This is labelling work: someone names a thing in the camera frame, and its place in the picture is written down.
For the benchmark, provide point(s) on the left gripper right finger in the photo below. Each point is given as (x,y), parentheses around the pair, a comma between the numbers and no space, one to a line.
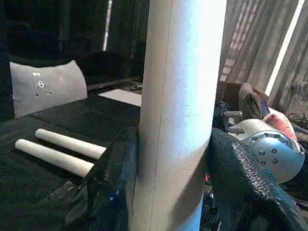
(252,187)

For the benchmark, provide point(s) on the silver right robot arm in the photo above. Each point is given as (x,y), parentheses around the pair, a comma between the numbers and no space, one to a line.
(272,149)

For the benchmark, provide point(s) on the brown fabric bundle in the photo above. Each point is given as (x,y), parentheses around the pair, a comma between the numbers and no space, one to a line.
(250,101)

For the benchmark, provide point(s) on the grey pleated curtain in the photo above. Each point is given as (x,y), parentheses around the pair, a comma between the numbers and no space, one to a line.
(255,43)

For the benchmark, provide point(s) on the pink fabric bundle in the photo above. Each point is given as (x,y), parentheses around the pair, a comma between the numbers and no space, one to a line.
(279,122)

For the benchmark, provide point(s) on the black work mat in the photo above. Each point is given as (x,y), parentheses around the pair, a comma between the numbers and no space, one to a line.
(36,197)

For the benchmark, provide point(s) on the flat white board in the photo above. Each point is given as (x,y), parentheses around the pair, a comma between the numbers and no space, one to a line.
(122,97)

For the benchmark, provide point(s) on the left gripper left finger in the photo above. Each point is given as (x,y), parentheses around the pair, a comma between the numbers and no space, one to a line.
(101,183)

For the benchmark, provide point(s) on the white plastic table leg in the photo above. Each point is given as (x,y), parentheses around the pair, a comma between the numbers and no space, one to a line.
(55,156)
(180,96)
(72,143)

